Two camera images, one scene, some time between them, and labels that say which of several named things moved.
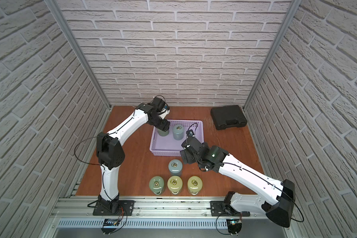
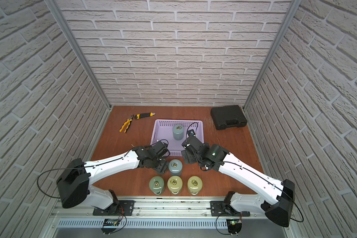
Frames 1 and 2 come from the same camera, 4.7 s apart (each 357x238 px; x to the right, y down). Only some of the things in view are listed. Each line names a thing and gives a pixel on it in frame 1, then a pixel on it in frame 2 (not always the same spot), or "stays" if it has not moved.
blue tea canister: (178, 132) stays
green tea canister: (156, 185) stays
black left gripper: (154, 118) to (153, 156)
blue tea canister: (175, 167) stays
